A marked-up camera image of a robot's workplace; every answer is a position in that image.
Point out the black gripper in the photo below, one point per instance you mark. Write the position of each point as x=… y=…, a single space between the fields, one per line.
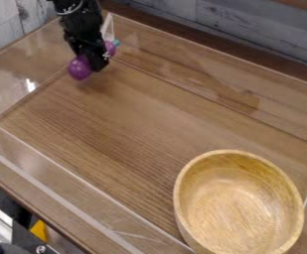
x=80 y=20

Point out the purple toy eggplant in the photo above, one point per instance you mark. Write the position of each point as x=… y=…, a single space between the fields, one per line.
x=79 y=66

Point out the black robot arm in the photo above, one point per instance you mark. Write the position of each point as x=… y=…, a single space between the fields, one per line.
x=80 y=20

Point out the brown wooden bowl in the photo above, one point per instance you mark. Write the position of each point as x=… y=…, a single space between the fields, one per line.
x=237 y=206

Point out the yellow black equipment base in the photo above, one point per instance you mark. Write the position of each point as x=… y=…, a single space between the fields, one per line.
x=25 y=234

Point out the clear acrylic corner bracket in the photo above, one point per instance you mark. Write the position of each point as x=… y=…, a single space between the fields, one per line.
x=107 y=28

